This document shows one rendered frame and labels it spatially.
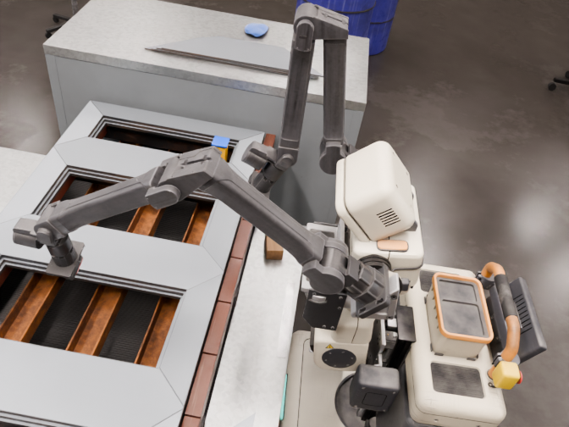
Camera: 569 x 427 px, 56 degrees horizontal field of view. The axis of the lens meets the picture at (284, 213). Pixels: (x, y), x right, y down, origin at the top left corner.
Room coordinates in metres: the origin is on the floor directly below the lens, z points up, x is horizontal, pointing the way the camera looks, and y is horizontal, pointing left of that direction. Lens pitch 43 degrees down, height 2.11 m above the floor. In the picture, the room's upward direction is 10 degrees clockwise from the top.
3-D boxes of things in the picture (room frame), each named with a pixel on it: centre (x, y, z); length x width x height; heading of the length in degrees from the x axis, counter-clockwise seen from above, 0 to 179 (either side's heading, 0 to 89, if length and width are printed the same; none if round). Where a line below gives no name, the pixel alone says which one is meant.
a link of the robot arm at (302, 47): (1.23, 0.02, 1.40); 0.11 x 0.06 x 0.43; 1
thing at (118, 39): (2.18, 0.40, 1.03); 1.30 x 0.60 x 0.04; 89
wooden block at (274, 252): (1.35, 0.02, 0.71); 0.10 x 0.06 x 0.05; 11
